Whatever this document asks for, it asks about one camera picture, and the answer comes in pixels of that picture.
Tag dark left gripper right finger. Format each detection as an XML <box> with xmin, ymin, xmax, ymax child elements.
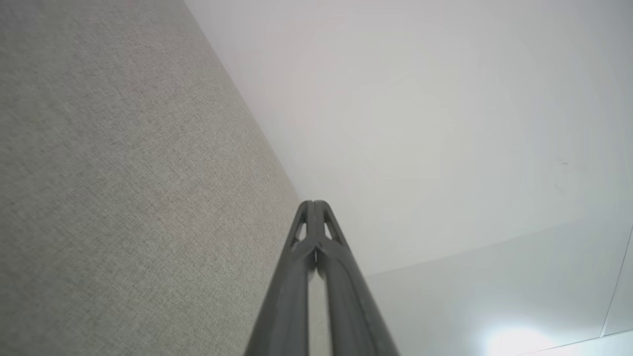
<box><xmin>314</xmin><ymin>200</ymin><xmax>400</xmax><ymax>356</ymax></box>

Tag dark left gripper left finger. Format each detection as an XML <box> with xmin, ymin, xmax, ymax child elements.
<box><xmin>245</xmin><ymin>200</ymin><xmax>316</xmax><ymax>356</ymax></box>

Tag grey fabric sofa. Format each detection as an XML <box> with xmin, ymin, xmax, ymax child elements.
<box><xmin>0</xmin><ymin>0</ymin><xmax>329</xmax><ymax>356</ymax></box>

